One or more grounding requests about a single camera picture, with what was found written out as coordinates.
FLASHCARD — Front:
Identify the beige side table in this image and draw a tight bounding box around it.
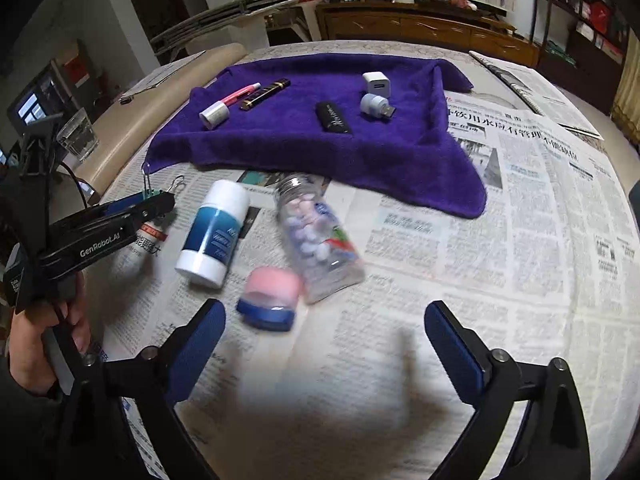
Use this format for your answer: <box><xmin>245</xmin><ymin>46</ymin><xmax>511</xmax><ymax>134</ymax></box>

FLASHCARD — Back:
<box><xmin>75</xmin><ymin>42</ymin><xmax>246</xmax><ymax>201</ymax></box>

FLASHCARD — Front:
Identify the folded newspaper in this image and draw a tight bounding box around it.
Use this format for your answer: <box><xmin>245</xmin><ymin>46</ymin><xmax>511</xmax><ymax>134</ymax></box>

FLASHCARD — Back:
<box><xmin>468</xmin><ymin>50</ymin><xmax>603</xmax><ymax>141</ymax></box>

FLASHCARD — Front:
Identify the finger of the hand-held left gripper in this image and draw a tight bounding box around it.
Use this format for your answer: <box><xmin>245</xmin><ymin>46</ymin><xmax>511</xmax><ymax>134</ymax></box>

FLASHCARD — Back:
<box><xmin>87</xmin><ymin>194</ymin><xmax>153</xmax><ymax>213</ymax></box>
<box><xmin>100</xmin><ymin>194</ymin><xmax>177</xmax><ymax>223</ymax></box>

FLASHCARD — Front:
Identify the printed paper sheet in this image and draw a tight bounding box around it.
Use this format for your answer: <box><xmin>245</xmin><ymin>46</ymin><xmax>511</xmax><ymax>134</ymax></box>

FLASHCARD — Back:
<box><xmin>122</xmin><ymin>50</ymin><xmax>207</xmax><ymax>98</ymax></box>

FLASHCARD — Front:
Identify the person's left hand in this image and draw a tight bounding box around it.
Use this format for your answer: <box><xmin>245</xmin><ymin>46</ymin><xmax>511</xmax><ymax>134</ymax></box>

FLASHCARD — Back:
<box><xmin>7</xmin><ymin>275</ymin><xmax>93</xmax><ymax>396</ymax></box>

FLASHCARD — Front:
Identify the clear candy bottle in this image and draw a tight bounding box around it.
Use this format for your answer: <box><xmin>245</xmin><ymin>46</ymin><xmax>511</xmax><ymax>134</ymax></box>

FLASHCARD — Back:
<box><xmin>276</xmin><ymin>174</ymin><xmax>366</xmax><ymax>305</ymax></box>

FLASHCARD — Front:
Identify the small white plug-in light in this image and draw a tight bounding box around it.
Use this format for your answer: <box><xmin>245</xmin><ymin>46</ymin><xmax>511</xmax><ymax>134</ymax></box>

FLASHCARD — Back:
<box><xmin>360</xmin><ymin>92</ymin><xmax>398</xmax><ymax>118</ymax></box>

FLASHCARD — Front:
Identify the pink and blue jar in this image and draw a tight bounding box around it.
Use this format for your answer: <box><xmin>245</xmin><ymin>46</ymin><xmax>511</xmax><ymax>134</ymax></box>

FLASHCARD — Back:
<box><xmin>236</xmin><ymin>266</ymin><xmax>304</xmax><ymax>332</ymax></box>

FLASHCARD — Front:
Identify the white charger cube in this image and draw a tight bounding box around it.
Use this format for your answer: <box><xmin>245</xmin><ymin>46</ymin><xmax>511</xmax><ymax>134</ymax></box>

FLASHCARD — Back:
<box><xmin>362</xmin><ymin>72</ymin><xmax>392</xmax><ymax>97</ymax></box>

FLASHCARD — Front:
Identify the black cable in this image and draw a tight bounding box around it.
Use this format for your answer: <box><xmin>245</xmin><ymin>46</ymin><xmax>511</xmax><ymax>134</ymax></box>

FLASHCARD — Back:
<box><xmin>60</xmin><ymin>160</ymin><xmax>98</xmax><ymax>208</ymax></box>

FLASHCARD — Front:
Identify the green binder clip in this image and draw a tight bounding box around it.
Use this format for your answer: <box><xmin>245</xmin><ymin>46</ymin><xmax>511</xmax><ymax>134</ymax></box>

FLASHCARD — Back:
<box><xmin>141</xmin><ymin>162</ymin><xmax>187</xmax><ymax>201</ymax></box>

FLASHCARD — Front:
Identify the wooden television cabinet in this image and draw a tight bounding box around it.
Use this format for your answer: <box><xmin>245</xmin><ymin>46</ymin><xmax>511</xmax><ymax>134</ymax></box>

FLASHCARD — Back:
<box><xmin>316</xmin><ymin>2</ymin><xmax>541</xmax><ymax>68</ymax></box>

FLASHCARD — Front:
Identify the black rectangular case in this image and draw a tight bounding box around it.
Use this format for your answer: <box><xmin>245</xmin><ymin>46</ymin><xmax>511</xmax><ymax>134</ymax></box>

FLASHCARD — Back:
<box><xmin>315</xmin><ymin>101</ymin><xmax>354</xmax><ymax>136</ymax></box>

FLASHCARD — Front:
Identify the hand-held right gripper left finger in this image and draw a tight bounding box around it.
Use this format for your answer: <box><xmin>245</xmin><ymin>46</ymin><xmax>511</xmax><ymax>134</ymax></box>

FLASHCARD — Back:
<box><xmin>50</xmin><ymin>298</ymin><xmax>227</xmax><ymax>480</ymax></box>

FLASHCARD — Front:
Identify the newspaper with large black headline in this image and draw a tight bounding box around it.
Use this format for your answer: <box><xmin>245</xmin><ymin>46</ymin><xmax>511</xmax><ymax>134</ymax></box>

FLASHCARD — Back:
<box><xmin>442</xmin><ymin>92</ymin><xmax>640</xmax><ymax>311</ymax></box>

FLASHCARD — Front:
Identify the black and gold lighter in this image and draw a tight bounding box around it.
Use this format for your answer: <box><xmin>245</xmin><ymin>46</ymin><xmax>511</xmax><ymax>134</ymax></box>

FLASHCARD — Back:
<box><xmin>239</xmin><ymin>78</ymin><xmax>291</xmax><ymax>111</ymax></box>

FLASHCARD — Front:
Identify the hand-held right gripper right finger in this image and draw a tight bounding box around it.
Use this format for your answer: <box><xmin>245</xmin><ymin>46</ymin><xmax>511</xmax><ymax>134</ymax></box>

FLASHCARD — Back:
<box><xmin>424</xmin><ymin>301</ymin><xmax>592</xmax><ymax>480</ymax></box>

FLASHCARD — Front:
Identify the beige curtain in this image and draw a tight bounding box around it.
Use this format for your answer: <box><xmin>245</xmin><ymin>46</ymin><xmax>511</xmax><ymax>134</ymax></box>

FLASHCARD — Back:
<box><xmin>610</xmin><ymin>30</ymin><xmax>640</xmax><ymax>126</ymax></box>

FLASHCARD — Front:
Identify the purple towel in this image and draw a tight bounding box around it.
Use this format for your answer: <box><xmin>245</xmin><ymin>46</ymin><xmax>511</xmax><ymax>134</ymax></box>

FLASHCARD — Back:
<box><xmin>147</xmin><ymin>52</ymin><xmax>488</xmax><ymax>220</ymax></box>

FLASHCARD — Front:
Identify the newspaper with blue advert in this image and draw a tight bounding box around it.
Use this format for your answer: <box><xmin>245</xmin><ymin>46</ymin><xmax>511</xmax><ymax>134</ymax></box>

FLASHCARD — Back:
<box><xmin>85</xmin><ymin>165</ymin><xmax>640</xmax><ymax>480</ymax></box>

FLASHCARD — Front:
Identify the dark wooden shelf unit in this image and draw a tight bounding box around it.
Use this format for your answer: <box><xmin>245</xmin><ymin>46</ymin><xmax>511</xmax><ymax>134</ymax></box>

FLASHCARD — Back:
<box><xmin>532</xmin><ymin>0</ymin><xmax>628</xmax><ymax>116</ymax></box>

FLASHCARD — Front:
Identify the stack of folded tables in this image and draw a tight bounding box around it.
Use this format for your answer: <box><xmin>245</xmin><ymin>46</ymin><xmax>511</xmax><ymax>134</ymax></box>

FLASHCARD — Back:
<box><xmin>150</xmin><ymin>0</ymin><xmax>301</xmax><ymax>58</ymax></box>

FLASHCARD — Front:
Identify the pink and white pen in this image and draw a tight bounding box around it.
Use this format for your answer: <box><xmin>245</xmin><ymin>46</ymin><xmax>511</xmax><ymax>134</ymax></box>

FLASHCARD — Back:
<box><xmin>220</xmin><ymin>82</ymin><xmax>262</xmax><ymax>106</ymax></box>

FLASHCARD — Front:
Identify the drinking glass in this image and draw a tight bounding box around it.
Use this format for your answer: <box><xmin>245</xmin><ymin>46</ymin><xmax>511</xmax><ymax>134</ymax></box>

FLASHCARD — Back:
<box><xmin>56</xmin><ymin>107</ymin><xmax>100</xmax><ymax>162</ymax></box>

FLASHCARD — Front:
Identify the white and blue bottle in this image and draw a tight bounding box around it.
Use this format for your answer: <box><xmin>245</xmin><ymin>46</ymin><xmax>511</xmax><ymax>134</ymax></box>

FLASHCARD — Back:
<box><xmin>175</xmin><ymin>180</ymin><xmax>251</xmax><ymax>289</ymax></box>

